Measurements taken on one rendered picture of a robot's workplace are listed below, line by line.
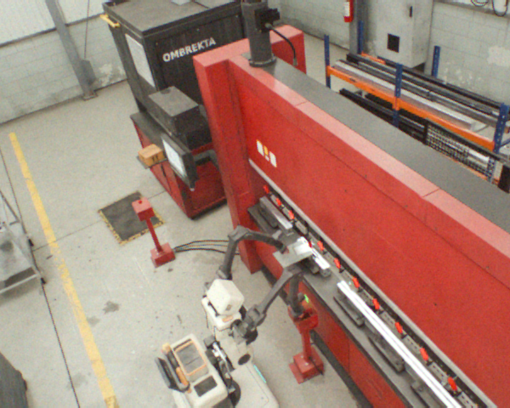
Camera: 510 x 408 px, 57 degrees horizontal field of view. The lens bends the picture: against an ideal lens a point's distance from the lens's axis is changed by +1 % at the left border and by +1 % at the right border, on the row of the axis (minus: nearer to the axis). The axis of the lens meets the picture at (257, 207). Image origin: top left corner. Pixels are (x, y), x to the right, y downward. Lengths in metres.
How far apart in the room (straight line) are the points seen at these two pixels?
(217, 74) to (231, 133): 0.52
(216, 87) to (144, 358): 2.53
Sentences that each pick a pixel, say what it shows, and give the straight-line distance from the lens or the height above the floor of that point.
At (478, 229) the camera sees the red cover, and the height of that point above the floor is 2.30.
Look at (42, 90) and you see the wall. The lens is 9.61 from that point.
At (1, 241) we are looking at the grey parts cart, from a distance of 6.11.
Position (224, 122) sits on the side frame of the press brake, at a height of 1.81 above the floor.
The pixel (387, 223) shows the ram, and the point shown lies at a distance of 2.46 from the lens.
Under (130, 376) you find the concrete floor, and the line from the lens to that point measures 4.56.
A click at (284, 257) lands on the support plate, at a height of 1.00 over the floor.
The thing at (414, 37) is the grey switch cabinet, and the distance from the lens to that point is 7.62.
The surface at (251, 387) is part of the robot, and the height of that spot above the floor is 0.28.
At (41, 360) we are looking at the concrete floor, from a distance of 5.08.
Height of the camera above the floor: 3.64
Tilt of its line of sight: 40 degrees down
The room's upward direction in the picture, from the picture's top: 11 degrees counter-clockwise
